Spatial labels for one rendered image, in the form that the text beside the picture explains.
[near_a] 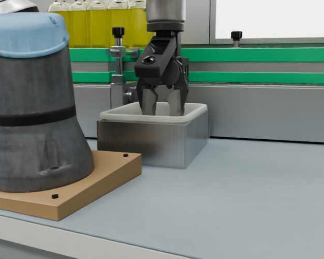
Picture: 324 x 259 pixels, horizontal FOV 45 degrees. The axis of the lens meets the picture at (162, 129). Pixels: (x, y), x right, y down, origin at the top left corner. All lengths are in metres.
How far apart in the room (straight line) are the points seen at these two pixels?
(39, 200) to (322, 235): 0.33
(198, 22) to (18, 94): 0.70
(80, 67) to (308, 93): 0.53
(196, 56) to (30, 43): 0.52
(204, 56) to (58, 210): 0.59
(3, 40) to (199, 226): 0.33
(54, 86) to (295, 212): 0.35
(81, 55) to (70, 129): 0.42
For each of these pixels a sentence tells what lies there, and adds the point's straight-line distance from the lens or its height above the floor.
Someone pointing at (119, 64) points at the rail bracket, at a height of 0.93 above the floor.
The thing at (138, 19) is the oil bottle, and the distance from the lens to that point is 1.02.
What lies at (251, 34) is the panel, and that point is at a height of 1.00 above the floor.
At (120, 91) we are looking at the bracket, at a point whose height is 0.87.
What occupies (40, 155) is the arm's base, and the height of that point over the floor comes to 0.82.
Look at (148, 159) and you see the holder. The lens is 0.71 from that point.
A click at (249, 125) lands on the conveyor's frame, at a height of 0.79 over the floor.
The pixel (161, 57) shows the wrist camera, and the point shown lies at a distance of 0.68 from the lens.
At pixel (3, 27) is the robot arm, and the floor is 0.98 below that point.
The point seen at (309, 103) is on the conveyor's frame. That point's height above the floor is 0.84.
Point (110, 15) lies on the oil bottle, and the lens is 1.05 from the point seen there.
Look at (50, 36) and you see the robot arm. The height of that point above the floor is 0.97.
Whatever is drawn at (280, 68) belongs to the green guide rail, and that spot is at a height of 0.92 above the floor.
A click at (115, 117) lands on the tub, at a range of 0.71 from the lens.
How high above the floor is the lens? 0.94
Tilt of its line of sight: 10 degrees down
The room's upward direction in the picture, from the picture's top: straight up
